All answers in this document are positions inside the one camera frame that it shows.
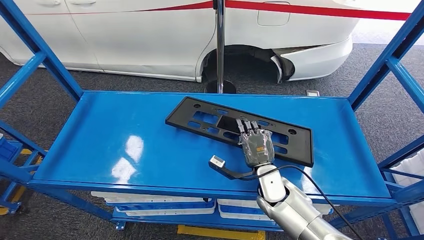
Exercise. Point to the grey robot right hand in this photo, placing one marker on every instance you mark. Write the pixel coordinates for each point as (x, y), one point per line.
(258, 149)

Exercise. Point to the black plastic plate frame part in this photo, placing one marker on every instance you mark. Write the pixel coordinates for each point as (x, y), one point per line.
(180, 116)

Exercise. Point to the white plastic crate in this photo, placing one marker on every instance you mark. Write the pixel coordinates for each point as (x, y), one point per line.
(149, 198)
(238, 217)
(414, 172)
(165, 212)
(238, 202)

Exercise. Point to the small grey floor box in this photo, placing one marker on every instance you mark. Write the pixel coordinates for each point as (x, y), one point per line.
(312, 93)

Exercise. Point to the chrome stanchion pole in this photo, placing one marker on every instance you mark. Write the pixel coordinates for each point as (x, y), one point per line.
(220, 49)

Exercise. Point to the white car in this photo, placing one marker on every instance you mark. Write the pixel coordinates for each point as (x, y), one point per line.
(132, 39)

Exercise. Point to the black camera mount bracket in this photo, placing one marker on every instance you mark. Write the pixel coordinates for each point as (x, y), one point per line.
(232, 174)

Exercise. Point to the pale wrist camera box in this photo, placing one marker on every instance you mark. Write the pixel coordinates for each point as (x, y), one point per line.
(217, 161)

